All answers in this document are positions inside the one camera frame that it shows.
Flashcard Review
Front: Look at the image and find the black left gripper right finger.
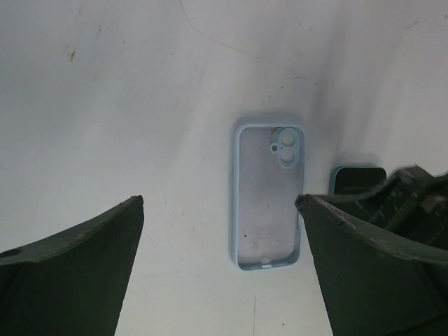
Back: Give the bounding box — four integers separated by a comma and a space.
295, 195, 447, 335

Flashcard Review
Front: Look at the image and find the black phone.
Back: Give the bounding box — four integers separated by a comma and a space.
328, 165, 386, 195

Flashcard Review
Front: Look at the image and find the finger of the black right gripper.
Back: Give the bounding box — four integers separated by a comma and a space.
363, 166, 447, 250

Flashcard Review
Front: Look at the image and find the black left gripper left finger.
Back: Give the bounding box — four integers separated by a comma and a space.
1, 195, 144, 335

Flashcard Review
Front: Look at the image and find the light blue phone case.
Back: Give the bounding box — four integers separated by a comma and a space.
232, 122, 305, 271

